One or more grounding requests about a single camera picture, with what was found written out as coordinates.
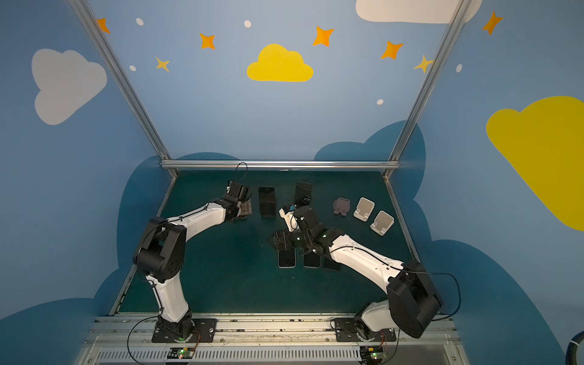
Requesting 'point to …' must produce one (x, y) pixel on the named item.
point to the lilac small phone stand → (341, 206)
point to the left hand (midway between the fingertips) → (242, 203)
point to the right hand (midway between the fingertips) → (280, 235)
